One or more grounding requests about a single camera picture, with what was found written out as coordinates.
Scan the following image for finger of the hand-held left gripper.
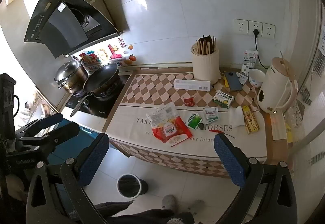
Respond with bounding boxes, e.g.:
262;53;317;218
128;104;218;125
19;121;80;154
15;112;64;139

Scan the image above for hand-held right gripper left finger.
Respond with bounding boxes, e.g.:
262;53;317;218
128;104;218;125
25;133;110;224

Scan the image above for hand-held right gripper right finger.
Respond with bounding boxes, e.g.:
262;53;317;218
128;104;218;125
214;133;298;224

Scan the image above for long yellow box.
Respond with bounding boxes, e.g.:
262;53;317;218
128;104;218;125
241;105;261;134

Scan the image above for white sachet green bottom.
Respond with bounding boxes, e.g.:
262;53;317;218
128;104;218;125
204;108;219;124

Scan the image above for round white rimmed trash bin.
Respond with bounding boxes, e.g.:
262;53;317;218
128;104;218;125
117;174;148;198

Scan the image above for green white medicine box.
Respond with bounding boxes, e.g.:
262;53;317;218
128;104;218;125
212;89;234;108

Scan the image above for red white snack bag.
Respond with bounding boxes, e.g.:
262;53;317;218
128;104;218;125
146;102;193;148

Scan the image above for black glass gas stove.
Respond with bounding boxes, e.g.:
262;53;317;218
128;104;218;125
65;75;129;119

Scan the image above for black bin liner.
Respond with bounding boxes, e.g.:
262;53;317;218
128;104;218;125
119;176;141;195

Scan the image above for crumpled white tissue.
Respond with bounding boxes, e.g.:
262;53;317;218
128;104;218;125
229;106;245;128

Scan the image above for steel cooking pot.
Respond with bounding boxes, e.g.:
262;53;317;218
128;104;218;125
57;64;89;94

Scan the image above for green centred white sachet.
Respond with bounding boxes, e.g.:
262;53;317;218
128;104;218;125
186;112;204;129

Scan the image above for steel pot lid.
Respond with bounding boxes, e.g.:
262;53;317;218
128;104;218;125
54;60;83;82

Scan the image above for grey fuzzy slipper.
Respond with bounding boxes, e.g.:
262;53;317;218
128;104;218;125
162;195;178;212

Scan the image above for person's dark pants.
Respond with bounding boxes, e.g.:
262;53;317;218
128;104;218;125
94;200;196;224

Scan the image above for blue grey phone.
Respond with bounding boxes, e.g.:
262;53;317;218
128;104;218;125
223;71;244;91

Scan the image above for small white flat packet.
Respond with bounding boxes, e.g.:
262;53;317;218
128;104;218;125
237;72;249;85

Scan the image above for long white flat box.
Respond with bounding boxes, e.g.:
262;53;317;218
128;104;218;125
174;79;211;91

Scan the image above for white patterned bowl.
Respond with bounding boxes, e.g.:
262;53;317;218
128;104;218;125
249;69;266;87

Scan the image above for cream electric kettle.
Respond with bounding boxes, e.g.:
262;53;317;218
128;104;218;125
256;57;298;114

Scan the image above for checkered printed tablecloth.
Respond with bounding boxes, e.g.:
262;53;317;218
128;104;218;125
102;67;290;179

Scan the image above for cream ribbed chopstick holder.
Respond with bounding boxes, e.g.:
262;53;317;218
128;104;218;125
191;43;220;85

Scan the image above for black glass range hood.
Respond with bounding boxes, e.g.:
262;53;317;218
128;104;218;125
24;0;124;59

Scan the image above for tall white printed packet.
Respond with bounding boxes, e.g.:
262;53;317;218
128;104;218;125
241;51;259;76

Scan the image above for patterned glass sliding door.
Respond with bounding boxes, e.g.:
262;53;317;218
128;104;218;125
284;0;325;189

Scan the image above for bundle of wooden chopsticks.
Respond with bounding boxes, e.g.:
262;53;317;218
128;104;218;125
195;35;216;55

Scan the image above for dark wok with handle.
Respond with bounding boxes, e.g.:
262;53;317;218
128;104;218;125
70;62;120;117

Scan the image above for colourful wall stickers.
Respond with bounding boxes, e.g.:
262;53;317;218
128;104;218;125
71;38;136;71

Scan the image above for black plug with cable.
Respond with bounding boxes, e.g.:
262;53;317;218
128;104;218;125
252;28;268;69

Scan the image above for white wall outlet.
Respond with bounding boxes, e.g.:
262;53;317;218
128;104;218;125
248;20;263;37
261;23;276;39
234;18;249;35

